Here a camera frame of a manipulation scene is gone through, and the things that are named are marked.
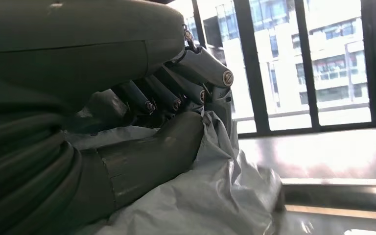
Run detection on small plain grey parcel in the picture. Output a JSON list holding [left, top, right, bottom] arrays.
[[63, 110, 286, 235]]

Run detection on building outside window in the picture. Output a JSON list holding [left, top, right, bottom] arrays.
[[207, 0, 376, 113]]

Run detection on dark window frame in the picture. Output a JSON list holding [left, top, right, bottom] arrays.
[[168, 0, 376, 140]]

